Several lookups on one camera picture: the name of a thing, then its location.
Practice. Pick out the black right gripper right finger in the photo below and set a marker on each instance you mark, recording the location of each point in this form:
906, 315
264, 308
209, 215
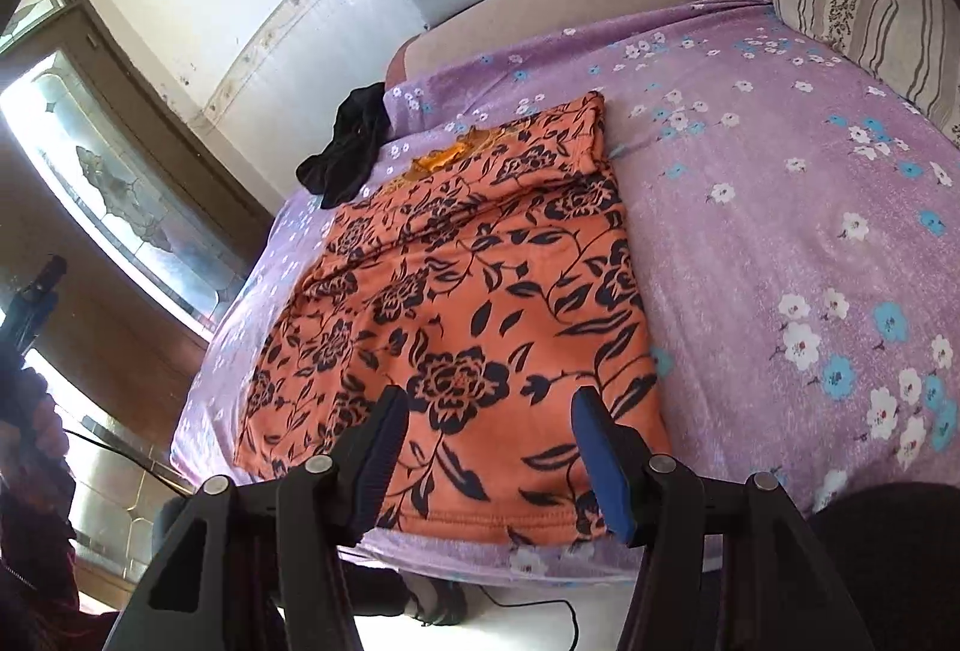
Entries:
778, 588

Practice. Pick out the dark shoe on floor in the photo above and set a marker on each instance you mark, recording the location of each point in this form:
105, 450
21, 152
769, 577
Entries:
435, 602

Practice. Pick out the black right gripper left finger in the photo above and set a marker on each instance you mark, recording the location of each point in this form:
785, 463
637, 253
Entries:
256, 566

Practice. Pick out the wooden door with glass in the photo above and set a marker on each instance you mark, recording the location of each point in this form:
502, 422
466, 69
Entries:
158, 238

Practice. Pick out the person's left hand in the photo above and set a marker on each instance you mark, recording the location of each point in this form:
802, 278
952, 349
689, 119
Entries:
27, 451

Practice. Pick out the pinkish beige mattress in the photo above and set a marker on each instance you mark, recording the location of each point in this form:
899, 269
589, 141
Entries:
494, 24

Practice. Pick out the orange black floral garment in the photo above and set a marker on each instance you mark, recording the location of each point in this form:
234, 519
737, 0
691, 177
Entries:
489, 284

